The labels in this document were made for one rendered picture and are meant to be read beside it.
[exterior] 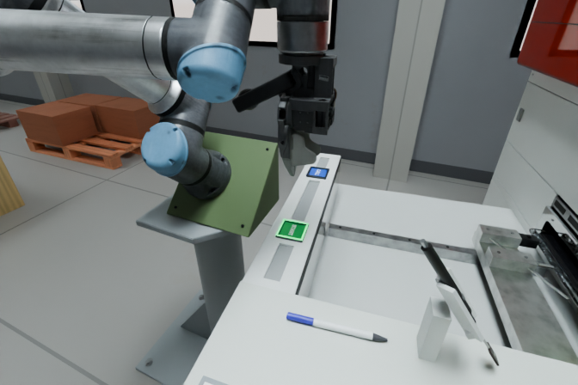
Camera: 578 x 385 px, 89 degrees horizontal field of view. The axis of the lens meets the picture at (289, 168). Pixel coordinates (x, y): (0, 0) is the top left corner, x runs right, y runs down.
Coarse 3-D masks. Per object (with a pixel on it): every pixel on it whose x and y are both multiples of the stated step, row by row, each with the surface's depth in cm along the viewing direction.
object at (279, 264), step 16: (320, 160) 91; (336, 160) 91; (304, 176) 81; (304, 192) 75; (320, 192) 74; (288, 208) 68; (304, 208) 69; (320, 208) 68; (272, 240) 59; (288, 240) 59; (304, 240) 59; (256, 256) 55; (272, 256) 55; (288, 256) 55; (304, 256) 55; (256, 272) 51; (272, 272) 52; (288, 272) 51; (272, 288) 48; (288, 288) 48
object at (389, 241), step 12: (336, 228) 79; (348, 228) 79; (360, 240) 78; (372, 240) 77; (384, 240) 76; (396, 240) 75; (408, 240) 75; (420, 240) 75; (420, 252) 74; (444, 252) 72; (456, 252) 71; (468, 252) 71; (480, 264) 71
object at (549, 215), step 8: (544, 208) 73; (552, 208) 71; (544, 216) 72; (552, 216) 69; (560, 216) 68; (544, 224) 72; (552, 224) 69; (560, 224) 66; (568, 224) 66; (560, 232) 66; (568, 232) 64; (568, 240) 63; (576, 240) 61; (576, 248) 60; (576, 256) 60
